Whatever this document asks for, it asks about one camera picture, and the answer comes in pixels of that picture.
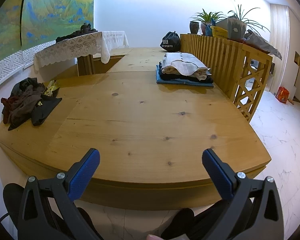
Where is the white curtain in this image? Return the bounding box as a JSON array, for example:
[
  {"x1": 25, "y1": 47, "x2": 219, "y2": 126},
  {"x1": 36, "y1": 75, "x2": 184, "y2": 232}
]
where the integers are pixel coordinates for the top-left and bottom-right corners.
[{"x1": 269, "y1": 4, "x2": 290, "y2": 92}]

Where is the brown long-sleeve shirt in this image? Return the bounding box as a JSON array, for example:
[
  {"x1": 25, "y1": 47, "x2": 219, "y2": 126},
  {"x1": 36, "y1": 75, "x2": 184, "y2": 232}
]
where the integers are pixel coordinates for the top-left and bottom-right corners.
[{"x1": 8, "y1": 85, "x2": 46, "y2": 131}]

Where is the grey plastic bag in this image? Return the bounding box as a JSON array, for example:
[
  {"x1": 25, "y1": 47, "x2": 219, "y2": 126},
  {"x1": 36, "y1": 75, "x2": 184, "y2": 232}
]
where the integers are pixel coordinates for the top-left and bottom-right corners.
[{"x1": 245, "y1": 29, "x2": 282, "y2": 60}]

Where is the black shirt with gold print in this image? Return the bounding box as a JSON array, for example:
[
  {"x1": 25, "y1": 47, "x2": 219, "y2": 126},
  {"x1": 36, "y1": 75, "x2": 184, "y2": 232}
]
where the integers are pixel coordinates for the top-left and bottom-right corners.
[{"x1": 31, "y1": 79, "x2": 63, "y2": 127}]

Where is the white lace tablecloth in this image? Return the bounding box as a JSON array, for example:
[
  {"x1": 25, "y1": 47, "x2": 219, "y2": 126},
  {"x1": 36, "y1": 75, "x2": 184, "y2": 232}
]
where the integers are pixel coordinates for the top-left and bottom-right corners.
[{"x1": 34, "y1": 31, "x2": 129, "y2": 71}]

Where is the yellow plastic basket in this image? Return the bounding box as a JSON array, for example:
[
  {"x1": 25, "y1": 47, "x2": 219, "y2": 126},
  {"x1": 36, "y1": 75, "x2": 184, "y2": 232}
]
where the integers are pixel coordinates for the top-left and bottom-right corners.
[{"x1": 210, "y1": 26, "x2": 229, "y2": 39}]

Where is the red box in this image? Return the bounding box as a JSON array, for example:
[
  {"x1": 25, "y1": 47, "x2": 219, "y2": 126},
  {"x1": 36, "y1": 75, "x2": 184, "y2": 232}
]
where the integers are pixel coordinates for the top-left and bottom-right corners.
[{"x1": 278, "y1": 87, "x2": 290, "y2": 104}]

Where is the pile of dark unfolded clothes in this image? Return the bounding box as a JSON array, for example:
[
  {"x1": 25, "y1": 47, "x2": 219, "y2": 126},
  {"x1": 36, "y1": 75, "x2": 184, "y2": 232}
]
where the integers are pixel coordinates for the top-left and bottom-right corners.
[{"x1": 19, "y1": 77, "x2": 40, "y2": 92}]

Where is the dark tea set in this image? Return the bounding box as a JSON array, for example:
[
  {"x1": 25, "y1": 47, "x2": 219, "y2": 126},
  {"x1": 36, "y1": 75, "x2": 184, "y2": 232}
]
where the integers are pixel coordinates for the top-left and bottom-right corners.
[{"x1": 55, "y1": 22, "x2": 98, "y2": 43}]

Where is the red garment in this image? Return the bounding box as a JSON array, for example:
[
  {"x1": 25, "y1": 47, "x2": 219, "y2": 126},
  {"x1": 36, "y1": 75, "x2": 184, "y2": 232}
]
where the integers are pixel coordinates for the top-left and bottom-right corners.
[{"x1": 1, "y1": 97, "x2": 17, "y2": 125}]

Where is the grey box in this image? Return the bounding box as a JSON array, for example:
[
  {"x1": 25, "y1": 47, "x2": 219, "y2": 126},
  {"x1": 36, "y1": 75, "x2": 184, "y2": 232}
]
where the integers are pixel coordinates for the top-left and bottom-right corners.
[{"x1": 216, "y1": 16, "x2": 247, "y2": 40}]

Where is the black drawstring bag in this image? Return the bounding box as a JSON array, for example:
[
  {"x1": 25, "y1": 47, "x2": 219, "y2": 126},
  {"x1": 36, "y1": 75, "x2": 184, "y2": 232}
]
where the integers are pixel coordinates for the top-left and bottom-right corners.
[{"x1": 160, "y1": 31, "x2": 182, "y2": 52}]

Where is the potted green plant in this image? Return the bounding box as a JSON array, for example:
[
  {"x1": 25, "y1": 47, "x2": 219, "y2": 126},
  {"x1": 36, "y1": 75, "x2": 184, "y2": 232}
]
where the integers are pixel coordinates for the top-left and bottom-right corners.
[
  {"x1": 189, "y1": 8, "x2": 227, "y2": 36},
  {"x1": 226, "y1": 4, "x2": 271, "y2": 39}
]

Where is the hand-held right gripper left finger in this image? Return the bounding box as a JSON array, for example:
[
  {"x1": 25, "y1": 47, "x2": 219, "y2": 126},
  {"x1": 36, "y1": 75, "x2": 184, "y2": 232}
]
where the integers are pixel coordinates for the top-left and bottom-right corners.
[{"x1": 17, "y1": 148, "x2": 101, "y2": 240}]

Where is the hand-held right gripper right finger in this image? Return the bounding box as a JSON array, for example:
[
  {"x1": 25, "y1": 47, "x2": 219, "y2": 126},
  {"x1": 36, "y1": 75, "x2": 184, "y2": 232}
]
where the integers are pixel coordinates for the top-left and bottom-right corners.
[{"x1": 202, "y1": 148, "x2": 285, "y2": 240}]

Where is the landscape wall painting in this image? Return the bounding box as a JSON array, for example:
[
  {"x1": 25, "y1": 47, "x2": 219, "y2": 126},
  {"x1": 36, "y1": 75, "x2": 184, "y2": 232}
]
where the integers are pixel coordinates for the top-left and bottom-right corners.
[{"x1": 0, "y1": 0, "x2": 95, "y2": 68}]

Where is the white folded garment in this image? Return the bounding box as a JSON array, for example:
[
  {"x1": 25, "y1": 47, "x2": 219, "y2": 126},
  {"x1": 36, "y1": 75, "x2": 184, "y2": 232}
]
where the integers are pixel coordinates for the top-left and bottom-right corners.
[{"x1": 161, "y1": 52, "x2": 212, "y2": 80}]

